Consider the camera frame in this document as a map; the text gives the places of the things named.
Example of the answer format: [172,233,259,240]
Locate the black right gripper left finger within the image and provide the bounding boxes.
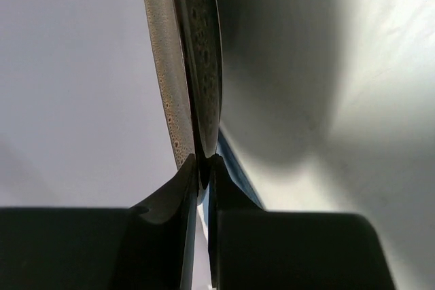
[1,156,198,289]

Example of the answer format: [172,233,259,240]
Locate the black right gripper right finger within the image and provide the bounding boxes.
[208,155,395,289]

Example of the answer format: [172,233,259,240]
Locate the dark round plate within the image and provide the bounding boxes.
[144,0,222,191]

